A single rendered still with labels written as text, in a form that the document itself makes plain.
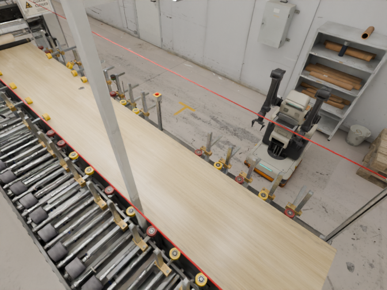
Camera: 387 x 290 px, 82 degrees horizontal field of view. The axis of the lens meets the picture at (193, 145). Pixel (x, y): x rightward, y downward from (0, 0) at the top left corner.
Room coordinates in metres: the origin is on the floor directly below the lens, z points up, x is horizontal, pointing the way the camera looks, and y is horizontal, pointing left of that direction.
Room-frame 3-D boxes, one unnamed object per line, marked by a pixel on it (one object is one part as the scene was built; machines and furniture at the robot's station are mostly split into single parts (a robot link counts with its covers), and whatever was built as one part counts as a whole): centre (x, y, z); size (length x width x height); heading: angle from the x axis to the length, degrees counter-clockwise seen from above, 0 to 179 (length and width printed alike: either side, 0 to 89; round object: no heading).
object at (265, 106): (1.90, -0.74, 1.41); 0.11 x 0.06 x 0.43; 51
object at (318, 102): (1.62, -1.07, 1.40); 0.11 x 0.06 x 0.43; 51
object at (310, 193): (0.95, -0.94, 0.91); 0.04 x 0.04 x 0.48; 51
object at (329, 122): (3.13, -2.06, 0.78); 0.90 x 0.45 x 1.55; 51
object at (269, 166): (2.12, -1.19, 0.16); 0.67 x 0.64 x 0.25; 141
